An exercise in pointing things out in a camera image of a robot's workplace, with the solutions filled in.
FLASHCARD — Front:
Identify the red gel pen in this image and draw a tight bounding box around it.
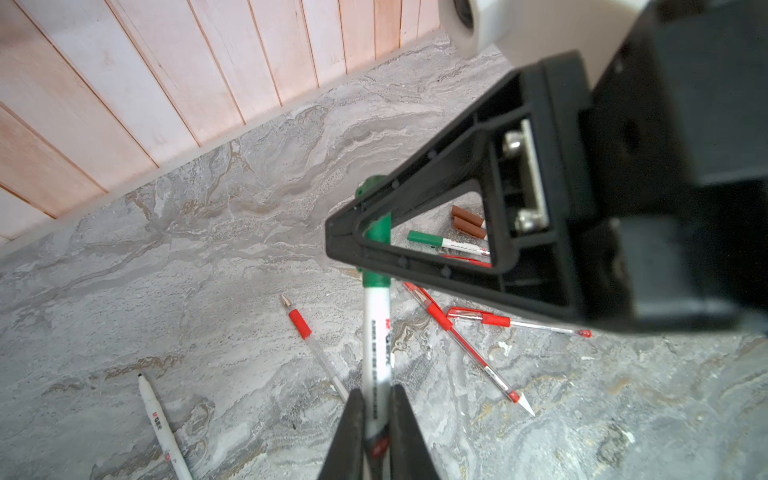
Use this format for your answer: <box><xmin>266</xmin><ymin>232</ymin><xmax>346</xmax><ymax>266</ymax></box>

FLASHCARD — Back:
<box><xmin>280</xmin><ymin>294</ymin><xmax>349</xmax><ymax>402</ymax></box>
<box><xmin>446</xmin><ymin>306</ymin><xmax>593</xmax><ymax>338</ymax></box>
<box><xmin>402</xmin><ymin>282</ymin><xmax>536</xmax><ymax>417</ymax></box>

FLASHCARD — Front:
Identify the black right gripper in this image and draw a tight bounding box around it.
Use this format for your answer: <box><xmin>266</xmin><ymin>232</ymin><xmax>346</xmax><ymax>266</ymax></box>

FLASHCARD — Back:
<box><xmin>542</xmin><ymin>1</ymin><xmax>767</xmax><ymax>333</ymax></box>

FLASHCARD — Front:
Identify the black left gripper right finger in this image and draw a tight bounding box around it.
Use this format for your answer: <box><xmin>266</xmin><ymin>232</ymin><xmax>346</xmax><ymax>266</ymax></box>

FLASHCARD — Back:
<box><xmin>389</xmin><ymin>385</ymin><xmax>439</xmax><ymax>480</ymax></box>

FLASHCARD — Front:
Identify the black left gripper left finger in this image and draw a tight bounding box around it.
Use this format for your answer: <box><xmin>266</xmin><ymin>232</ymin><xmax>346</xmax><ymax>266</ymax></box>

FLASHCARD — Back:
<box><xmin>318</xmin><ymin>389</ymin><xmax>365</xmax><ymax>480</ymax></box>

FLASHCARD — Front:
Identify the green capped white marker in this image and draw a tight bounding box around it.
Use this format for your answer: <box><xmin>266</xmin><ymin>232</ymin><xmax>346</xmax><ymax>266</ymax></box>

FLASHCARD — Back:
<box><xmin>138</xmin><ymin>373</ymin><xmax>193</xmax><ymax>480</ymax></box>

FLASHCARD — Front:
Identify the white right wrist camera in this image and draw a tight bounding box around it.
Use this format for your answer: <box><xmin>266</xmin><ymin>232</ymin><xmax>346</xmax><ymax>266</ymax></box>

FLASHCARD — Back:
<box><xmin>438</xmin><ymin>0</ymin><xmax>647</xmax><ymax>85</ymax></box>

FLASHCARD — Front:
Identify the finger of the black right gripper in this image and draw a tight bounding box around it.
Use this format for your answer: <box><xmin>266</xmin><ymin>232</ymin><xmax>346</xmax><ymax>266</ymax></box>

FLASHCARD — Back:
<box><xmin>325</xmin><ymin>51</ymin><xmax>585</xmax><ymax>321</ymax></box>

